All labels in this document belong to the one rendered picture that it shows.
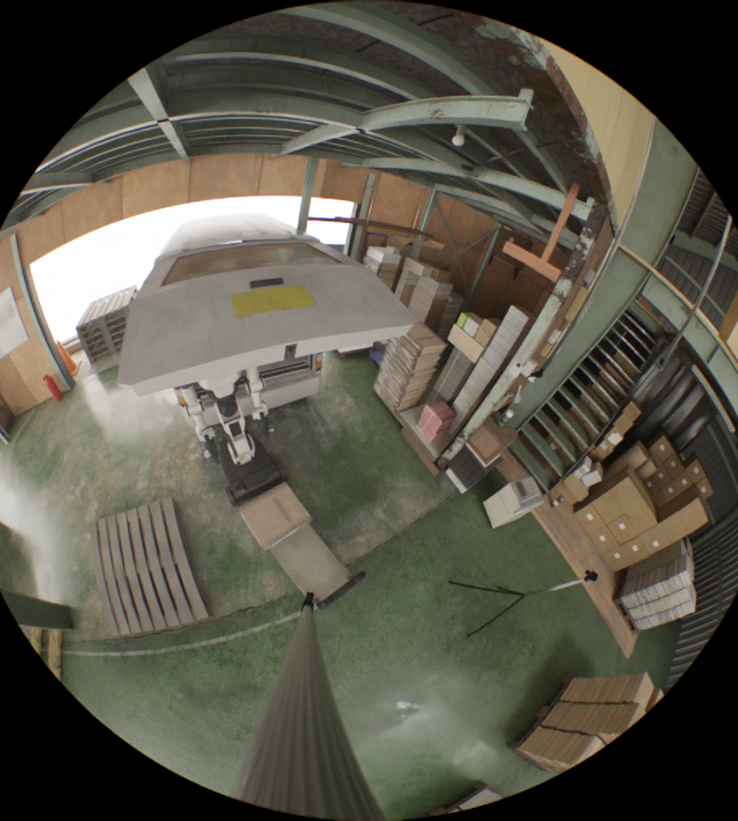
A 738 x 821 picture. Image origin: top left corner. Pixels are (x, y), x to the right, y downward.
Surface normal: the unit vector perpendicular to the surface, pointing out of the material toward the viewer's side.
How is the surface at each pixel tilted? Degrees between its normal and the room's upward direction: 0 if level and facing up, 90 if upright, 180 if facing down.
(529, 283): 90
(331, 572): 0
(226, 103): 90
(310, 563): 0
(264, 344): 10
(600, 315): 90
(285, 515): 0
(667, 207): 90
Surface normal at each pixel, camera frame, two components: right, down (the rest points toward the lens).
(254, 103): 0.52, 0.70
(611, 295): -0.82, 0.28
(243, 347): 0.29, -0.51
